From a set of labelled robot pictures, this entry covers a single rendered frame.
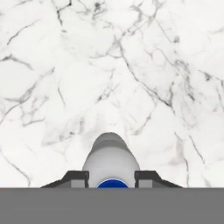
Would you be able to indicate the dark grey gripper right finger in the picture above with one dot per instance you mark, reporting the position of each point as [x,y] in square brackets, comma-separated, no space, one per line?
[147,178]

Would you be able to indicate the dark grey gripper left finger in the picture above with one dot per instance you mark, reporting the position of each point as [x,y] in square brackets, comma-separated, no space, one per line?
[76,178]

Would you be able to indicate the white bottle with blue label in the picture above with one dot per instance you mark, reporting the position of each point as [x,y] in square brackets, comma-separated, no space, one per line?
[110,163]

